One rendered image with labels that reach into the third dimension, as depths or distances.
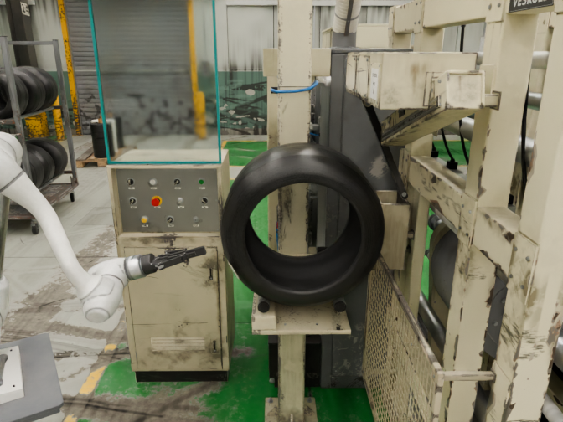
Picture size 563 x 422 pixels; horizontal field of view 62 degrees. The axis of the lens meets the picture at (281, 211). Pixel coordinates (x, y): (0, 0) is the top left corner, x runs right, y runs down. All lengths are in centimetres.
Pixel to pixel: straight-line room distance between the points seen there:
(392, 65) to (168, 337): 194
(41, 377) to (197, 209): 100
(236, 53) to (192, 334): 870
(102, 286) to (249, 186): 60
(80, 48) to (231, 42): 329
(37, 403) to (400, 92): 154
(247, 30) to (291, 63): 894
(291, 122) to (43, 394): 134
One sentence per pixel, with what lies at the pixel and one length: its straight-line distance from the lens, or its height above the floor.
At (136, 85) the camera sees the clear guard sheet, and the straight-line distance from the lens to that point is 231.
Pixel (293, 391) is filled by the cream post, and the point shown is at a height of 22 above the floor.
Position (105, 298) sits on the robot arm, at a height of 100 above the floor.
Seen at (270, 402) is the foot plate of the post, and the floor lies 2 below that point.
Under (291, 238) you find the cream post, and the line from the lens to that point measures 201.
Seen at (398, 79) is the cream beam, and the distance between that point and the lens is 128.
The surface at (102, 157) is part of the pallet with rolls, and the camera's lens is 819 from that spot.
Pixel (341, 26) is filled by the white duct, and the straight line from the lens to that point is 242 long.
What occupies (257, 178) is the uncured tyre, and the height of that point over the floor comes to 139.
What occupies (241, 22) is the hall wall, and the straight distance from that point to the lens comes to 1080.
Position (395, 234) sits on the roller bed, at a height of 107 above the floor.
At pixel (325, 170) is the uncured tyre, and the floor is 142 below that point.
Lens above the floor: 178
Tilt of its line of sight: 19 degrees down
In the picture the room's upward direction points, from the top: straight up
